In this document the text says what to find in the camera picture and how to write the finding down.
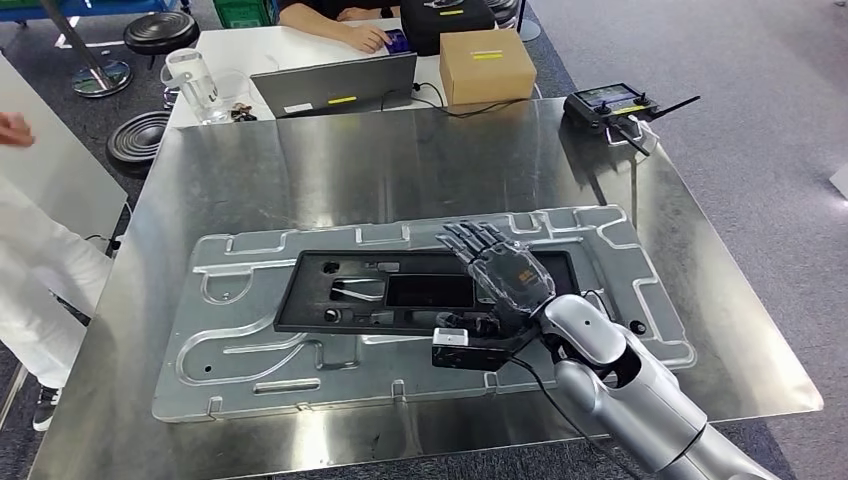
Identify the stamped grey metal plate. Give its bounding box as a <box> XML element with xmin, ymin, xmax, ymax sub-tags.
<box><xmin>152</xmin><ymin>205</ymin><xmax>697</xmax><ymax>424</ymax></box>

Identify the seated person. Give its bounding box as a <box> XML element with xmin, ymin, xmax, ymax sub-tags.
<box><xmin>276</xmin><ymin>0</ymin><xmax>402</xmax><ymax>54</ymax></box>

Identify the brown cardboard box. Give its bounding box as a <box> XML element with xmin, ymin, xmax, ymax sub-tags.
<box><xmin>439</xmin><ymin>28</ymin><xmax>538</xmax><ymax>107</ymax></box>

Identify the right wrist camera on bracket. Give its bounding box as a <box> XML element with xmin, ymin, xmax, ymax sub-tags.
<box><xmin>431</xmin><ymin>311</ymin><xmax>541</xmax><ymax>372</ymax></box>

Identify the black plastic panel part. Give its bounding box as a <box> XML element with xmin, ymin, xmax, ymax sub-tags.
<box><xmin>273</xmin><ymin>249</ymin><xmax>581</xmax><ymax>336</ymax></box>

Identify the seated person's hand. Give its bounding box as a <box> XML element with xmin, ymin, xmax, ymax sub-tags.
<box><xmin>336</xmin><ymin>23</ymin><xmax>392</xmax><ymax>54</ymax></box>

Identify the grey laptop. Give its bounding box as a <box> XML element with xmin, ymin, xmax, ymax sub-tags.
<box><xmin>250</xmin><ymin>51</ymin><xmax>419</xmax><ymax>119</ymax></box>

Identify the clear glass pitcher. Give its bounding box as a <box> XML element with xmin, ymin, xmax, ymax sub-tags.
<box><xmin>160</xmin><ymin>48</ymin><xmax>230</xmax><ymax>126</ymax></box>

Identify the white panel board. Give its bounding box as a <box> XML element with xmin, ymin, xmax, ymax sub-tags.
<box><xmin>0</xmin><ymin>52</ymin><xmax>128</xmax><ymax>256</ymax></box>

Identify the green plastic crate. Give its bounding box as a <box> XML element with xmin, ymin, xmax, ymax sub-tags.
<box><xmin>211</xmin><ymin>0</ymin><xmax>280</xmax><ymax>29</ymax></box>

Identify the stainless steel workbench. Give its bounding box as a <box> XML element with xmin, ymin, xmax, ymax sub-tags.
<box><xmin>29</xmin><ymin>99</ymin><xmax>825</xmax><ymax>480</ymax></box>

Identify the black laptop cable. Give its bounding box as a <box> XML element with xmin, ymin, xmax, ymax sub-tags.
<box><xmin>380</xmin><ymin>81</ymin><xmax>531</xmax><ymax>121</ymax></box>

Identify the black object on workbench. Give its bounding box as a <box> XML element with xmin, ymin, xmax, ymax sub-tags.
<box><xmin>563</xmin><ymin>82</ymin><xmax>702</xmax><ymax>158</ymax></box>

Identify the chrome base stanchion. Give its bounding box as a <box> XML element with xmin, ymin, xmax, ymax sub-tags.
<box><xmin>39</xmin><ymin>0</ymin><xmax>132</xmax><ymax>99</ymax></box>

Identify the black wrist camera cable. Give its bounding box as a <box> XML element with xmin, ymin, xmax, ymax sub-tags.
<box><xmin>510</xmin><ymin>357</ymin><xmax>637</xmax><ymax>480</ymax></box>

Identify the person's hand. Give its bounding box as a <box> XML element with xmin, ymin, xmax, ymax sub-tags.
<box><xmin>0</xmin><ymin>111</ymin><xmax>36</xmax><ymax>148</ymax></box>

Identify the white desk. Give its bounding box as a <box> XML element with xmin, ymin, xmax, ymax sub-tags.
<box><xmin>164</xmin><ymin>18</ymin><xmax>545</xmax><ymax>130</ymax></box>

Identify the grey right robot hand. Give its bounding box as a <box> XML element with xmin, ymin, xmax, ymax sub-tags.
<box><xmin>435</xmin><ymin>221</ymin><xmax>556</xmax><ymax>326</ymax></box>

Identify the black hard case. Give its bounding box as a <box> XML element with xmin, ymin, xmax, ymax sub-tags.
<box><xmin>399</xmin><ymin>0</ymin><xmax>497</xmax><ymax>58</ymax></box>

